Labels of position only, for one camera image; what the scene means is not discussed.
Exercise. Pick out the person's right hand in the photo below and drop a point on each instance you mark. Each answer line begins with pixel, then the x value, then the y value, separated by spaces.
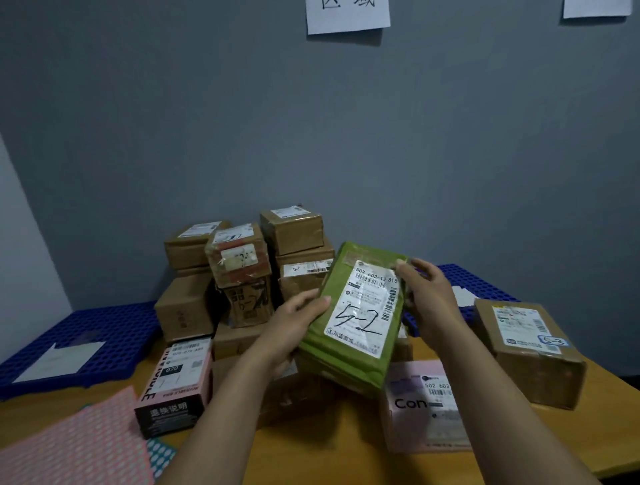
pixel 435 305

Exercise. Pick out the person's left hand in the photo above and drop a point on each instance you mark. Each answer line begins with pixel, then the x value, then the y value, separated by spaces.
pixel 285 335

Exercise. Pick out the small brown printed box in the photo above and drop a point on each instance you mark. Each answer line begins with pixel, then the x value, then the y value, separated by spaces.
pixel 250 305

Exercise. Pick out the light green parcel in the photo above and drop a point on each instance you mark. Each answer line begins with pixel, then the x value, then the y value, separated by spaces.
pixel 345 360

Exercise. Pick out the taped box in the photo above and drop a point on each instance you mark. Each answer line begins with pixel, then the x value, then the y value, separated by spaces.
pixel 240 270

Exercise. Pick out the pile of brown parcels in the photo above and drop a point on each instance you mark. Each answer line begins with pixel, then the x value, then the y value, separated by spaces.
pixel 185 310

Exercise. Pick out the large pink box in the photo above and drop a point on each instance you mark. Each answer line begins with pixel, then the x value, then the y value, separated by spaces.
pixel 415 419

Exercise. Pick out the brown box with blue-marked label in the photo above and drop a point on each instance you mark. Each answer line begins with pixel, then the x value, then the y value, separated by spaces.
pixel 540 370

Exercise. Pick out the black and pink box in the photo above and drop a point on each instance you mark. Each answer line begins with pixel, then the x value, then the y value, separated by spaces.
pixel 170 394

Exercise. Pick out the teal sticker sheet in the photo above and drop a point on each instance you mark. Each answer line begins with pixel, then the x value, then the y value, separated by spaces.
pixel 161 457

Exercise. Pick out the pink dot sticker sheet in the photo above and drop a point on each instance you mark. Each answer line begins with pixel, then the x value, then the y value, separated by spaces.
pixel 85 444

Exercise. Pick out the person's right forearm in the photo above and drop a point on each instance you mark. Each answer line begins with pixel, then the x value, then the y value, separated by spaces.
pixel 500 414

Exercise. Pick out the person's left forearm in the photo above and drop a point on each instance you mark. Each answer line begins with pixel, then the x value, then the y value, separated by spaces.
pixel 220 424

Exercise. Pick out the white paper note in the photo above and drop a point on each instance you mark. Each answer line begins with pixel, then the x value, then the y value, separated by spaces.
pixel 57 362
pixel 464 297

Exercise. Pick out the blue plastic grid pallet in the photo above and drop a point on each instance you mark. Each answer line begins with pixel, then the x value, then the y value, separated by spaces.
pixel 475 282
pixel 115 330

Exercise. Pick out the white paper on wall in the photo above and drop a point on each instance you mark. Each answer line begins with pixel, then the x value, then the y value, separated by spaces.
pixel 347 15
pixel 597 7

